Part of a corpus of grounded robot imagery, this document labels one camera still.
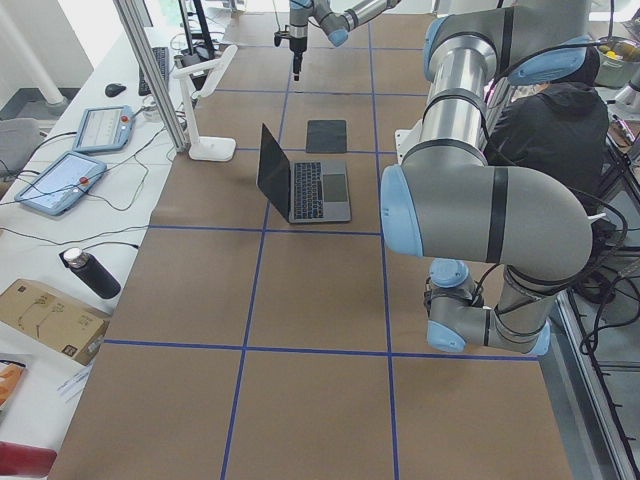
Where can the cardboard box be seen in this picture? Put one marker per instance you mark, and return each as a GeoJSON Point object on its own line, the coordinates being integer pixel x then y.
{"type": "Point", "coordinates": [54, 319]}

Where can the black computer mouse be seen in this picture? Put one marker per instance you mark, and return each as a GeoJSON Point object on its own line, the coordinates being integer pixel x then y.
{"type": "Point", "coordinates": [114, 89]}

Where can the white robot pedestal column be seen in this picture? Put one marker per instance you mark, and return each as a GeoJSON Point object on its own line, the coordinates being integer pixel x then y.
{"type": "Point", "coordinates": [405, 140]}

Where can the black water bottle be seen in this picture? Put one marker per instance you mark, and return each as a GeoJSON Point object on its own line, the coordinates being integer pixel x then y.
{"type": "Point", "coordinates": [91, 272]}

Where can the blue teach pendant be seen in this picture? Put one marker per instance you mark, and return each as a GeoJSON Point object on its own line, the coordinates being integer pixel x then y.
{"type": "Point", "coordinates": [104, 129]}
{"type": "Point", "coordinates": [62, 184]}

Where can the upper blue teach pendant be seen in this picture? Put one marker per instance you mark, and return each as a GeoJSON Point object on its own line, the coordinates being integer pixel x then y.
{"type": "Point", "coordinates": [104, 129]}

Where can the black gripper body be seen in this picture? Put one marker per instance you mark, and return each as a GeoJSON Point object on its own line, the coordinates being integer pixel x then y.
{"type": "Point", "coordinates": [297, 44]}

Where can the grey laptop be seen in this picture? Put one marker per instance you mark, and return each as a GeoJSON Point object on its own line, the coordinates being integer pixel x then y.
{"type": "Point", "coordinates": [303, 192]}

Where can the person in black jacket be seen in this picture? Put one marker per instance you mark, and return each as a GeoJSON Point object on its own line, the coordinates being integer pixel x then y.
{"type": "Point", "coordinates": [560, 131]}

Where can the aluminium frame post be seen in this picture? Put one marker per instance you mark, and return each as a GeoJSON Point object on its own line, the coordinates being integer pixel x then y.
{"type": "Point", "coordinates": [135, 31]}

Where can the lower blue teach pendant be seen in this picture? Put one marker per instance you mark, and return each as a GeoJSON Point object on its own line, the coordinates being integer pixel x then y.
{"type": "Point", "coordinates": [62, 184]}

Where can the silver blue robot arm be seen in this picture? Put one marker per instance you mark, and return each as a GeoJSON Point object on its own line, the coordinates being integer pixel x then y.
{"type": "Point", "coordinates": [336, 26]}
{"type": "Point", "coordinates": [503, 240]}

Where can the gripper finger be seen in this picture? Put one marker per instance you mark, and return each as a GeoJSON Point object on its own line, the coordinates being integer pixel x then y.
{"type": "Point", "coordinates": [297, 66]}

